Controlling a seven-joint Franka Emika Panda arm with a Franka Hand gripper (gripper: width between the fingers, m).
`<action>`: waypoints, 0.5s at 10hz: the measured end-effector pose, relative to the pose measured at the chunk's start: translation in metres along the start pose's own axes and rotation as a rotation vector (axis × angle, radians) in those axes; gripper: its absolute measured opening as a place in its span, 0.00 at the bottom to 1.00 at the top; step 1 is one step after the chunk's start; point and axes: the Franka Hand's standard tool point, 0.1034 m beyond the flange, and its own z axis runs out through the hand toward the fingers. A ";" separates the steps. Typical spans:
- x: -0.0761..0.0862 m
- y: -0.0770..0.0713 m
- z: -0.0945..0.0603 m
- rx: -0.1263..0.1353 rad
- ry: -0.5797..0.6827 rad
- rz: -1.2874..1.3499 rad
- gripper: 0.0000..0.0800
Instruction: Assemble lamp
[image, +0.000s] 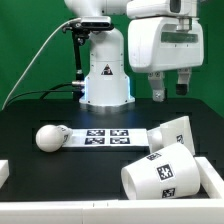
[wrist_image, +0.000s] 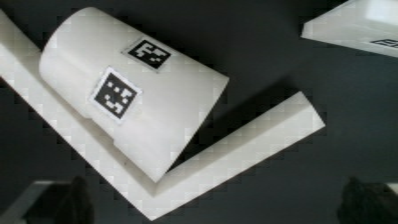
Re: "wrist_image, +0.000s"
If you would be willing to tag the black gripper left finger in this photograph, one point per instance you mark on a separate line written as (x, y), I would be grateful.
(62, 206)

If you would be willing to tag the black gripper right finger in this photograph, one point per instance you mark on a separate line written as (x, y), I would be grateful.
(368, 203)

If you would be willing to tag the white conical lamp shade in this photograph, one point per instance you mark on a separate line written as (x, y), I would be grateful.
(135, 86)

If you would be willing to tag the white square lamp base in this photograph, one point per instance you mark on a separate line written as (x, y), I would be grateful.
(357, 26)

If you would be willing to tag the white L-shaped fence wall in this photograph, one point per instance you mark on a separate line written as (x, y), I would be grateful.
(281, 127)

